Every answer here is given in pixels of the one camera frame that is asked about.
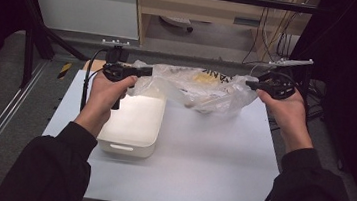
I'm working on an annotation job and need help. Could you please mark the grey object under desk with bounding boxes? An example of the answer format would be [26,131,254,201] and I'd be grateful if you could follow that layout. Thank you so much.
[158,14,196,35]

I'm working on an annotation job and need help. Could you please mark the white plastic bin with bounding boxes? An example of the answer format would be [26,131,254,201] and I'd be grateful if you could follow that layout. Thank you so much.
[94,79,169,162]

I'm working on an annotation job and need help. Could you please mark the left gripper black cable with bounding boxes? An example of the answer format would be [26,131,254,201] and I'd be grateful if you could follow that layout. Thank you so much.
[79,47,109,114]

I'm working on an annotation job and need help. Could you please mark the bundle of hanging cables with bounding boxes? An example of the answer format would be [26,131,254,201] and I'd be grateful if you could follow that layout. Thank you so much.
[241,1,300,70]

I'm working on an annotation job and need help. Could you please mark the clear plastic bag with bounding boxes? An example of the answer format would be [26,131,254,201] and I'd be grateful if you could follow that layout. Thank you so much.
[125,58,261,121]

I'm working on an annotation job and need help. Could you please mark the person's right hand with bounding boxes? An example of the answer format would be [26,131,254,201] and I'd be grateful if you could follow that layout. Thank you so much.
[250,86,320,157]

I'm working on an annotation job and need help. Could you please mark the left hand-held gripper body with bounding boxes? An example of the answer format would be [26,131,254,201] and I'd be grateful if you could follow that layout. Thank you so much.
[94,37,141,114]

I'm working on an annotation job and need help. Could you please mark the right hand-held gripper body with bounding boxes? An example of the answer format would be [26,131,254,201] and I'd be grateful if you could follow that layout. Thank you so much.
[255,53,316,104]

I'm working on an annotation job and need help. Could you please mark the wooden desk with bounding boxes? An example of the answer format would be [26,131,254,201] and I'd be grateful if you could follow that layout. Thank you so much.
[128,0,322,67]

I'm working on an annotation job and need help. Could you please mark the white cabinet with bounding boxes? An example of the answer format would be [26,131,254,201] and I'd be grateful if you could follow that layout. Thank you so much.
[22,0,144,41]

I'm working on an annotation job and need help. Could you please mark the yellow black floor tape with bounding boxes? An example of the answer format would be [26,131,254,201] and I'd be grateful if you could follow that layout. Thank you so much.
[56,61,74,81]

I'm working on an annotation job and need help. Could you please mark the person's left hand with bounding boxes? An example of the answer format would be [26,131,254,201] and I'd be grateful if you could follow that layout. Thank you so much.
[73,68,139,142]

